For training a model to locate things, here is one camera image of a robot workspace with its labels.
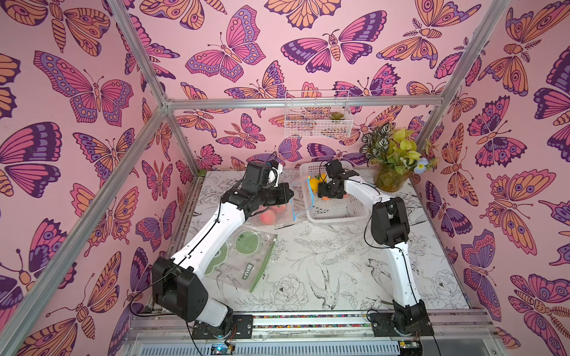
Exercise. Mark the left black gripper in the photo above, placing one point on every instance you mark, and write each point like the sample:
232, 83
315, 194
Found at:
281, 189

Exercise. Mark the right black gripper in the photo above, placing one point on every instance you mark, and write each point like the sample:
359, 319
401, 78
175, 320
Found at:
323, 189

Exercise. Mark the pink peach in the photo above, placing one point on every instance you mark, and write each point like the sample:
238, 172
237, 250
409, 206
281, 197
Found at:
268, 217
281, 209

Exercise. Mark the clear blue-zipper zip-top bag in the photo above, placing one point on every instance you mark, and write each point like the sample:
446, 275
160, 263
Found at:
289, 213

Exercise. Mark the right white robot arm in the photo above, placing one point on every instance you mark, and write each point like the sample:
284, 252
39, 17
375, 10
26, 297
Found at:
389, 228

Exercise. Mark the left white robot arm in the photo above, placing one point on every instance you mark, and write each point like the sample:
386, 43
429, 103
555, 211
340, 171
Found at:
177, 281

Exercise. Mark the yellow peach left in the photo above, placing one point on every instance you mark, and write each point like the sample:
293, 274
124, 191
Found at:
314, 185

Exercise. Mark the clear green-zipper zip-top bag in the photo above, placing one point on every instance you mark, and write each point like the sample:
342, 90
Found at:
242, 259

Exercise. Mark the pink plastic basket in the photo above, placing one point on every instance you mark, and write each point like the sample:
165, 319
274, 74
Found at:
319, 211

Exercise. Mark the potted artificial plant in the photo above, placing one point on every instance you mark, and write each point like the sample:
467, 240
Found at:
396, 155

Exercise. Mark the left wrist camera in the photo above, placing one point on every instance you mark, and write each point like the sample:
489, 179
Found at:
275, 171

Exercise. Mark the white wire wall basket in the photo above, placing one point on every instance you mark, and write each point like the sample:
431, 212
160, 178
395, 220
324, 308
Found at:
318, 117

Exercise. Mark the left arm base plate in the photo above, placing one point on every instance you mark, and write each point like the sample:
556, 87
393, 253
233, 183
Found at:
238, 326

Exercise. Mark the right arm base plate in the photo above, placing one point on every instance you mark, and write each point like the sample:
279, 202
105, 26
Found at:
395, 325

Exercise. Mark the aluminium frame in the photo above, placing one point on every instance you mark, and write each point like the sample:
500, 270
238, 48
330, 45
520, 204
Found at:
36, 129

